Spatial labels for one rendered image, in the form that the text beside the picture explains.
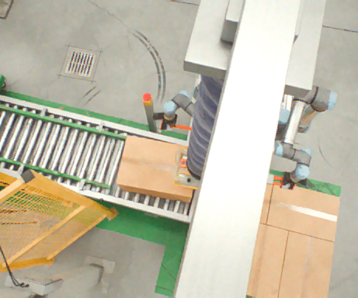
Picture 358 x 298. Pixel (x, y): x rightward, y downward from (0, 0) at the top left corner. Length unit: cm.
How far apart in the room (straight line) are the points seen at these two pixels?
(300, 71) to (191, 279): 53
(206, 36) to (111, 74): 329
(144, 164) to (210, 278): 221
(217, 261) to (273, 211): 265
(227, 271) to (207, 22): 57
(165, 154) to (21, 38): 258
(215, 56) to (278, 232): 249
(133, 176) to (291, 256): 151
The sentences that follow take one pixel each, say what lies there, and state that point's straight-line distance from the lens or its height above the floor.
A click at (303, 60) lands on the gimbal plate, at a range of 87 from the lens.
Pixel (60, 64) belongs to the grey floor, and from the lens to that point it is 430.
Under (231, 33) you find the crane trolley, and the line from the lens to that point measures 81.
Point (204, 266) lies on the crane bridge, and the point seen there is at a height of 305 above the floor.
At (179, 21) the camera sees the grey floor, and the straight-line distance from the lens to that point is 440.
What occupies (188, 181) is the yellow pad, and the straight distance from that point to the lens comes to 245.
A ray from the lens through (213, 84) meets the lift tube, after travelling 102.
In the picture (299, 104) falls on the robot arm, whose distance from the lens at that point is 223.
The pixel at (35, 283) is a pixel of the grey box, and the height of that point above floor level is 177.
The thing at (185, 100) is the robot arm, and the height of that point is 158.
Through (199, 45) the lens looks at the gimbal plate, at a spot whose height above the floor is 288.
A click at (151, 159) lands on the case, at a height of 95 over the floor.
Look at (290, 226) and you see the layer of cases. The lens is 321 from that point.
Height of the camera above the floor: 358
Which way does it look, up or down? 75 degrees down
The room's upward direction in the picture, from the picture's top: 3 degrees clockwise
